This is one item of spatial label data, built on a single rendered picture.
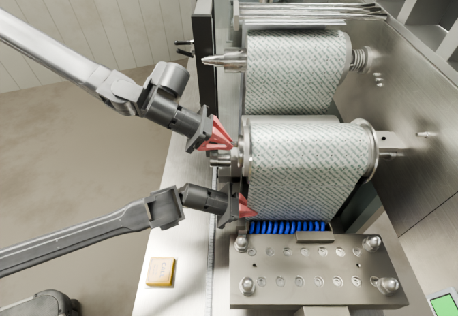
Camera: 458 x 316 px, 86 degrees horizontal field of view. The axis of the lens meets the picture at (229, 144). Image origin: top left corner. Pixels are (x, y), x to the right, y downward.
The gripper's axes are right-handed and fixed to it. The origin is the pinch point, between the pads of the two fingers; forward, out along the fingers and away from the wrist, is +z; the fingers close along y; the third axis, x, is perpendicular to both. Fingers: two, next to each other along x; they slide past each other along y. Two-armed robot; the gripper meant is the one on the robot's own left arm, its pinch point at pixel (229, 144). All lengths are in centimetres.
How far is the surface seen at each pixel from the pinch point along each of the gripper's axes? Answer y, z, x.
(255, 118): -11.1, 6.4, 3.1
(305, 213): 7.6, 26.8, -2.9
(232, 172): 0.8, 6.2, -7.4
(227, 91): -71, 17, -28
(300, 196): 8.1, 19.1, 2.5
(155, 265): 16.2, 2.0, -38.9
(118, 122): -146, -23, -164
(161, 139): -123, 16, -136
